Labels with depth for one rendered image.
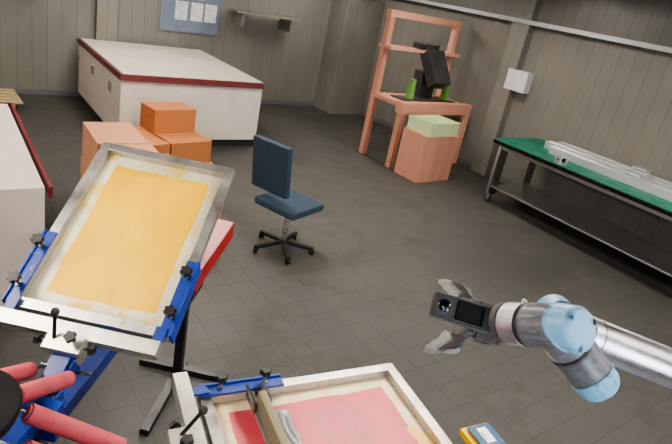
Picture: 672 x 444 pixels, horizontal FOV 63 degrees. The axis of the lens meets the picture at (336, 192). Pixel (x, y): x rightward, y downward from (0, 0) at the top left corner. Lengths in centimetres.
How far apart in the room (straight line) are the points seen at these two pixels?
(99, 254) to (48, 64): 743
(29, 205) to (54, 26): 595
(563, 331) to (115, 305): 162
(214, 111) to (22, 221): 428
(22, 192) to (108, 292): 167
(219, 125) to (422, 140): 280
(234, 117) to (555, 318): 708
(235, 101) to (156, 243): 561
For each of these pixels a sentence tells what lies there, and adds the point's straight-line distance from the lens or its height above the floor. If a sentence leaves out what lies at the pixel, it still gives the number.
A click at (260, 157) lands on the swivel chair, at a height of 86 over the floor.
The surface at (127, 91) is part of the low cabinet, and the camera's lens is 722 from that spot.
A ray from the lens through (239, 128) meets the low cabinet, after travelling 789.
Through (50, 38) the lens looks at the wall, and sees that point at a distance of 951.
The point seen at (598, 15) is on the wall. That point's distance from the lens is 842.
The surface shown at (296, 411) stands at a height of 96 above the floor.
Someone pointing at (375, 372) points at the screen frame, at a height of 99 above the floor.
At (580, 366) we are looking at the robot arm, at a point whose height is 187.
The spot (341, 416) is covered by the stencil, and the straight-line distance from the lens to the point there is 212.
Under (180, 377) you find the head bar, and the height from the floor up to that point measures 104.
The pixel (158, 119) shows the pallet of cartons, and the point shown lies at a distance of 667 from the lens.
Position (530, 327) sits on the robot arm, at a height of 191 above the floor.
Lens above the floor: 237
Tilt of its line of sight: 20 degrees down
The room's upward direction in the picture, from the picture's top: 11 degrees clockwise
